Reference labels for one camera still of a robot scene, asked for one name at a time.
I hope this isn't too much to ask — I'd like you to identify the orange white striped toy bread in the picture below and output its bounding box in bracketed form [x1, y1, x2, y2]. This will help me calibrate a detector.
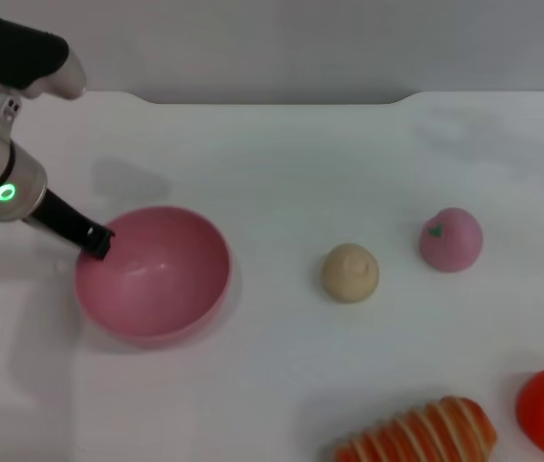
[332, 395, 499, 462]

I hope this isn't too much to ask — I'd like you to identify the pink plastic bowl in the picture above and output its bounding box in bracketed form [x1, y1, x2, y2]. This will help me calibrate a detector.
[74, 205, 232, 349]

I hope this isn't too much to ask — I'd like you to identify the pink toy peach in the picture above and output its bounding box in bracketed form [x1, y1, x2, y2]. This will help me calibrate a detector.
[419, 207, 485, 274]

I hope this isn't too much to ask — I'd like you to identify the beige toy bun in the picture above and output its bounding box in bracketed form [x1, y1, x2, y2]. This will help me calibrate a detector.
[321, 243, 381, 305]

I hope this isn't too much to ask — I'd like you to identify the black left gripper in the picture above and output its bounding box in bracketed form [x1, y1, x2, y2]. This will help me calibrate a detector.
[21, 189, 116, 262]

